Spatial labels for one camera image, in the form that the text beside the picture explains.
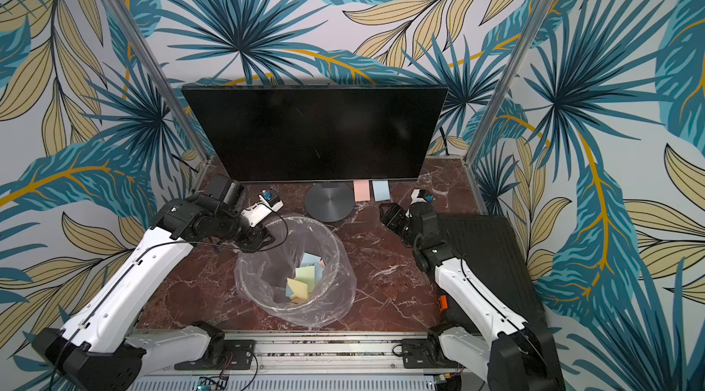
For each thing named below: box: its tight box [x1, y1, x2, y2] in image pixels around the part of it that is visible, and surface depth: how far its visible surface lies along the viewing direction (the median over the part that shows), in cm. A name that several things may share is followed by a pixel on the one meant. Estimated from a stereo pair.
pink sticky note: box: [353, 178, 371, 202], surface depth 92 cm
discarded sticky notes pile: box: [285, 251, 326, 305], surface depth 75 cm
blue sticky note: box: [371, 179, 391, 202], surface depth 92 cm
